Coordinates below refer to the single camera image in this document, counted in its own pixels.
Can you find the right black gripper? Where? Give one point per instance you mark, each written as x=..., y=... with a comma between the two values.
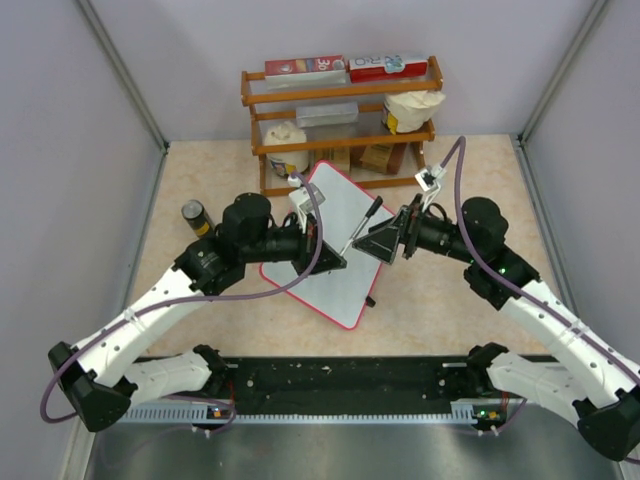
x=406, y=229

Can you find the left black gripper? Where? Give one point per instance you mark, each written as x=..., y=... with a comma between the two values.
x=308, y=239

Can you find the white marker pen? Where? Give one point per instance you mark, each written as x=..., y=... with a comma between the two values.
x=372, y=210

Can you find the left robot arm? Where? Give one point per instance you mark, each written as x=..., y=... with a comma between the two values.
x=104, y=376

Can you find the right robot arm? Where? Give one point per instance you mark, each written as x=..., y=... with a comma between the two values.
x=592, y=387

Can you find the brown cleaning pad pack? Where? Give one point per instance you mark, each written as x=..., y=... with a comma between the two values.
x=383, y=158

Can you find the white paper bag right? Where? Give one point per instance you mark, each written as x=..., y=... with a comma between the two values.
x=408, y=111

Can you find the wooden three tier shelf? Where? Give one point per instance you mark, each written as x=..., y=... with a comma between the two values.
x=269, y=109

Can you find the silver foil box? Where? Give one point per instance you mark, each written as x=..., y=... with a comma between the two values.
x=327, y=114

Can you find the black yellow can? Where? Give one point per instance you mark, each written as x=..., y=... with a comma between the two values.
x=198, y=219

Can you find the red white box right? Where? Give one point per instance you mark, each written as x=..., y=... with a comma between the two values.
x=381, y=67

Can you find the red toothpaste box left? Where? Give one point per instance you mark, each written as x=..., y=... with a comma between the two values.
x=319, y=65

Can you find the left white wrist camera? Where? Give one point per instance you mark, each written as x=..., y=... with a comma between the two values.
x=304, y=202

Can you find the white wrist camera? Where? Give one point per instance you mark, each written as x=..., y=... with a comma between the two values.
x=430, y=180
x=304, y=202

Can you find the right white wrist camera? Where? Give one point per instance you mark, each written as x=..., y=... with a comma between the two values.
x=430, y=180

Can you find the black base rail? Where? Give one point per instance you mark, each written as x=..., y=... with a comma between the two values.
x=390, y=385

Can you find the grey slotted cable duct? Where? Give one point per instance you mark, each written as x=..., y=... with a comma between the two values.
x=198, y=413

